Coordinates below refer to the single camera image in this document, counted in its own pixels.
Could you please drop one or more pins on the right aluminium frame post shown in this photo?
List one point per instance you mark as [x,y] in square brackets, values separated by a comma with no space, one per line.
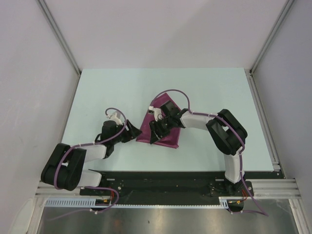
[272,34]

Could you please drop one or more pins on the white slotted cable duct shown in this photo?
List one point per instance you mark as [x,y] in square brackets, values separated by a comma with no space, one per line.
[207,202]

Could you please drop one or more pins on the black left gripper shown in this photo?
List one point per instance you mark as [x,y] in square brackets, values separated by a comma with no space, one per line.
[132,133]

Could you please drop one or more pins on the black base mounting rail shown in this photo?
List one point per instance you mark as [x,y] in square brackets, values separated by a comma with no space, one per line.
[172,185]

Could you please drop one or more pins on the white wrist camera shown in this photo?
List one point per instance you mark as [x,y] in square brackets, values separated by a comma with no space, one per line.
[156,112]
[115,116]

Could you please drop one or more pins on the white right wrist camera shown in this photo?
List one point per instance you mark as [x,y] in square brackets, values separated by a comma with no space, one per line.
[156,112]

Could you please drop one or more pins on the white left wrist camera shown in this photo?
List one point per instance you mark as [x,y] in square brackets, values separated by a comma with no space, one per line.
[115,116]

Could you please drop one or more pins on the aluminium frame post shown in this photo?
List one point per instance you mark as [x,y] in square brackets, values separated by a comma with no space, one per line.
[272,34]
[43,6]

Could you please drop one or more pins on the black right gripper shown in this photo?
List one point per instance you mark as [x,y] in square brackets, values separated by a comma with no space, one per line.
[155,135]

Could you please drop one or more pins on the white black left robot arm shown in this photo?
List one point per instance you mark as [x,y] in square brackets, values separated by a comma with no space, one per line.
[64,169]

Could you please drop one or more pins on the left aluminium frame post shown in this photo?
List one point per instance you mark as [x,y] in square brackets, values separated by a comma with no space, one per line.
[43,6]

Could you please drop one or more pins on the purple cloth napkin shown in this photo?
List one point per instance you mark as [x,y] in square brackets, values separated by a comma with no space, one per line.
[171,140]

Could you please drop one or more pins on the right aluminium side rail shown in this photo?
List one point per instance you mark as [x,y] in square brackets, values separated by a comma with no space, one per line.
[261,103]

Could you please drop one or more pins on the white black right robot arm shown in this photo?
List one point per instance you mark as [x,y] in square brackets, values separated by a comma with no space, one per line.
[227,133]

